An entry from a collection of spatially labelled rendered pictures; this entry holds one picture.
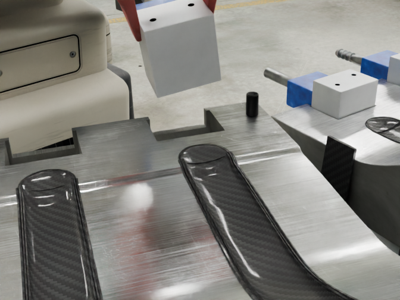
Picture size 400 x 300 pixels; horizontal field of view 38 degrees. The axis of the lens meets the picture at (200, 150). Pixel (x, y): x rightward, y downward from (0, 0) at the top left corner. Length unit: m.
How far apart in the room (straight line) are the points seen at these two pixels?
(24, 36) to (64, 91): 0.09
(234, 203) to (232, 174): 0.03
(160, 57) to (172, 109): 2.21
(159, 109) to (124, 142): 2.20
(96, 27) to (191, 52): 0.38
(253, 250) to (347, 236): 0.05
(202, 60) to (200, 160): 0.07
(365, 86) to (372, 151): 0.08
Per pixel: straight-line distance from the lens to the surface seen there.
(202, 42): 0.41
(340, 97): 0.54
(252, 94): 0.46
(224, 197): 0.37
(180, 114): 2.57
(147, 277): 0.31
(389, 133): 0.54
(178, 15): 0.41
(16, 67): 0.75
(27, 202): 0.38
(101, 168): 0.40
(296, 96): 0.58
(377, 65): 0.65
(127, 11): 0.39
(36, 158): 0.46
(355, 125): 0.54
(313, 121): 0.54
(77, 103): 0.75
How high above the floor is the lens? 1.09
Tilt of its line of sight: 29 degrees down
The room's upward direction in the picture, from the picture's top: 2 degrees counter-clockwise
